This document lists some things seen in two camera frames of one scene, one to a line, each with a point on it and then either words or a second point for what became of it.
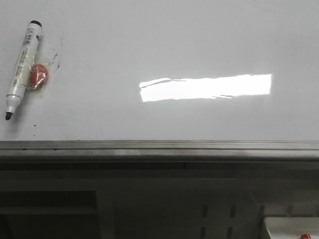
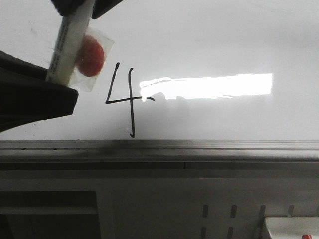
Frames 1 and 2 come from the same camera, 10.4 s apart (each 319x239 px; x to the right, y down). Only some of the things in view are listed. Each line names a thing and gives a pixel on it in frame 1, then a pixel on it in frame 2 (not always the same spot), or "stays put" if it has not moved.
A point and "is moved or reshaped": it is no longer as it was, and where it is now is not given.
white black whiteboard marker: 19,82 -> 71,34
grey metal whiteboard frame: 241,156 stays put
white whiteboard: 180,70 stays put
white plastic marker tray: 292,227 stays put
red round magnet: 38,75 is moved or reshaped
